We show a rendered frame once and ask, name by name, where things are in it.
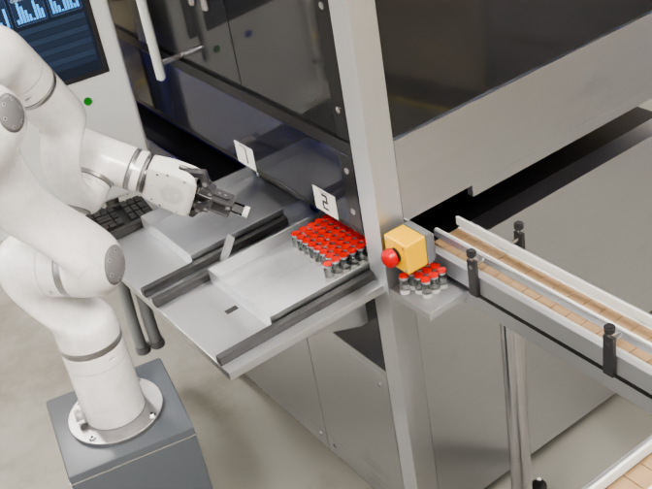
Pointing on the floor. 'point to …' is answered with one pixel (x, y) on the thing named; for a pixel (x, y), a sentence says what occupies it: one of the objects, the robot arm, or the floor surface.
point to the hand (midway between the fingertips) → (221, 203)
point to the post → (395, 336)
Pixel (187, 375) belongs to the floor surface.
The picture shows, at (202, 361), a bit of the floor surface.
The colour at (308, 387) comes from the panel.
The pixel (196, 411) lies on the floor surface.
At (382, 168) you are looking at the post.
